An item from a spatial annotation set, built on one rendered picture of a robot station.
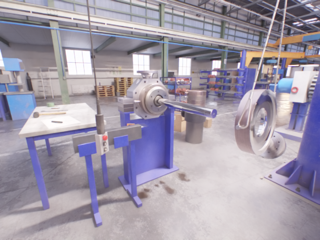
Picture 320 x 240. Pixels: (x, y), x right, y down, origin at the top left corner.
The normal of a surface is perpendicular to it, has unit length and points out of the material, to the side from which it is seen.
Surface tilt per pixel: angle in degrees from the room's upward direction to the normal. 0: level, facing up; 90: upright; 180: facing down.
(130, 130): 90
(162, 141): 90
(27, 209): 0
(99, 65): 90
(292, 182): 90
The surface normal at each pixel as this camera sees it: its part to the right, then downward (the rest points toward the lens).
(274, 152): -0.63, -0.52
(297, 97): -0.85, 0.14
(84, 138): 0.54, 0.22
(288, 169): -0.59, 0.22
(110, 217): 0.00, -0.96
